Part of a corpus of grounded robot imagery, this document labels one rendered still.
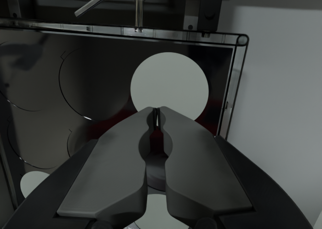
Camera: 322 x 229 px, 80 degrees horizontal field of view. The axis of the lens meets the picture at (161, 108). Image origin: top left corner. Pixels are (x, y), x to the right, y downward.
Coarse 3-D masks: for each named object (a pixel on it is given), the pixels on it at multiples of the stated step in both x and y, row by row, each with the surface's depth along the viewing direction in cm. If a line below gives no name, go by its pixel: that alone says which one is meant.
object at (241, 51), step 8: (240, 48) 21; (240, 56) 22; (232, 64) 22; (240, 64) 22; (232, 72) 23; (240, 72) 22; (232, 80) 23; (240, 80) 23; (232, 88) 23; (232, 96) 23; (224, 104) 24; (232, 104) 24; (224, 112) 24; (232, 112) 24; (224, 120) 25; (224, 128) 25; (224, 136) 25
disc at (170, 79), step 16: (144, 64) 24; (160, 64) 24; (176, 64) 23; (192, 64) 23; (144, 80) 25; (160, 80) 24; (176, 80) 24; (192, 80) 24; (144, 96) 25; (160, 96) 25; (176, 96) 25; (192, 96) 24; (192, 112) 25
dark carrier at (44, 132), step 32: (0, 32) 26; (32, 32) 25; (0, 64) 28; (32, 64) 27; (64, 64) 26; (96, 64) 25; (128, 64) 24; (224, 64) 22; (0, 96) 30; (32, 96) 29; (64, 96) 28; (96, 96) 27; (128, 96) 26; (0, 128) 32; (32, 128) 31; (64, 128) 30; (96, 128) 29; (32, 160) 33; (64, 160) 32; (160, 160) 29; (160, 192) 31
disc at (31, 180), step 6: (30, 174) 34; (36, 174) 34; (42, 174) 34; (48, 174) 34; (24, 180) 35; (30, 180) 35; (36, 180) 35; (42, 180) 34; (24, 186) 36; (30, 186) 36; (36, 186) 35; (24, 192) 36; (30, 192) 36
